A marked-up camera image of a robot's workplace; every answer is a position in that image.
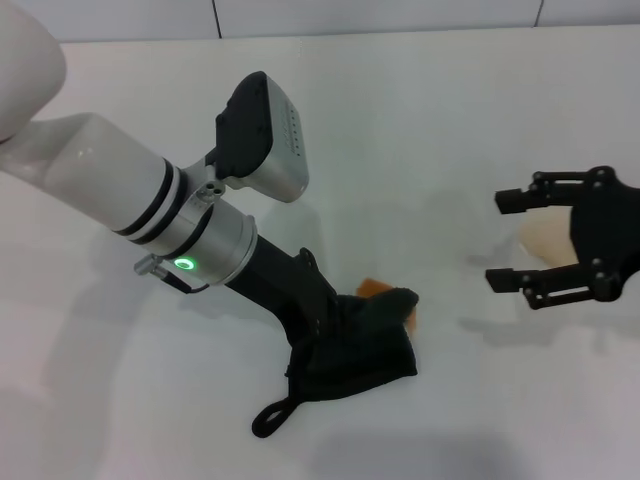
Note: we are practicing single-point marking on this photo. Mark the white paper cup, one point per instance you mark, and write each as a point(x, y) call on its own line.
point(547, 237)

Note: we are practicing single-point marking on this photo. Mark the brown liquid stain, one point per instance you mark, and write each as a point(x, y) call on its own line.
point(372, 289)

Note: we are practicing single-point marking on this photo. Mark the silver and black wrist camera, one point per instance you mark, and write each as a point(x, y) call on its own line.
point(270, 140)

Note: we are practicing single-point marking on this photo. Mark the white and silver left arm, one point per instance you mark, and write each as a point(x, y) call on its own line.
point(115, 170)

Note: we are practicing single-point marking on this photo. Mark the dark rag with loop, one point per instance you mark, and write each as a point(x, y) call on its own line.
point(370, 355)

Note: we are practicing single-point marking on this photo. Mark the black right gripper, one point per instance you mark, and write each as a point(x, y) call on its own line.
point(610, 235)

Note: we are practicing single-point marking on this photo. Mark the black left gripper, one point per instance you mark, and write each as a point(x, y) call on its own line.
point(280, 280)

